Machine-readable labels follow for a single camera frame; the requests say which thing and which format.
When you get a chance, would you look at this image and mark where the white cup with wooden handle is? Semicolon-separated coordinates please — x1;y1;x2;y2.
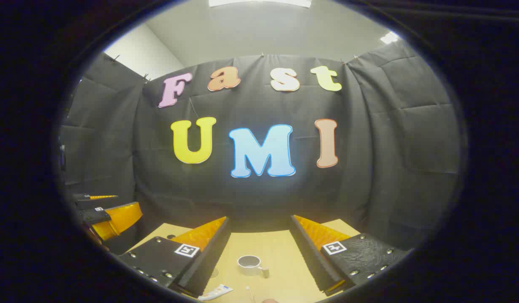
237;255;270;278

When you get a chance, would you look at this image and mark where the long ceiling light panel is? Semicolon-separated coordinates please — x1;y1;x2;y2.
208;0;312;8

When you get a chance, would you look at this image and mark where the light wooden desktop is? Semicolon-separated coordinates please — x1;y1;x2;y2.
127;219;361;303

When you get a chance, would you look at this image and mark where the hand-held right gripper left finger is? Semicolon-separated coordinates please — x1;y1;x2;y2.
117;216;231;298

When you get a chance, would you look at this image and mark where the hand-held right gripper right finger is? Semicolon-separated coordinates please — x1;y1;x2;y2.
290;215;411;295

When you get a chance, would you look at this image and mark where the white toothpaste tube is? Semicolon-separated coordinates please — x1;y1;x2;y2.
199;284;234;301

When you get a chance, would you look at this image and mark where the black backdrop cloth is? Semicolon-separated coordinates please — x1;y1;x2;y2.
60;40;462;253

